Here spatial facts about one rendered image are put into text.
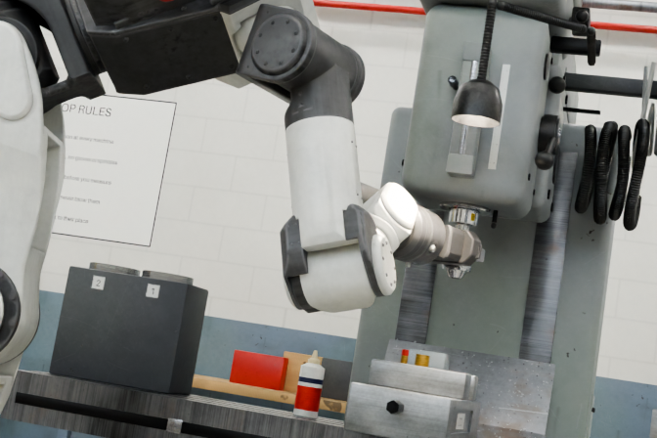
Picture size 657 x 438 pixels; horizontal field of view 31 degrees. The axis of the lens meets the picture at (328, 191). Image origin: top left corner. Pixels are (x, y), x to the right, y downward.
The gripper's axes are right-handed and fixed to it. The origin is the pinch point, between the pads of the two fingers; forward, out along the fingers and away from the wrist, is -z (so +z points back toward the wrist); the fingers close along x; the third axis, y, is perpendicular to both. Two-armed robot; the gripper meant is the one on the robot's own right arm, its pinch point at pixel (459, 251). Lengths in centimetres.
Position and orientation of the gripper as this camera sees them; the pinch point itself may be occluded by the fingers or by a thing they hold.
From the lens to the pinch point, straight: 191.2
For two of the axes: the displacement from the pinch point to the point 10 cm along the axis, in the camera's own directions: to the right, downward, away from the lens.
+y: -1.7, 9.7, -1.6
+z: -6.1, -2.3, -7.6
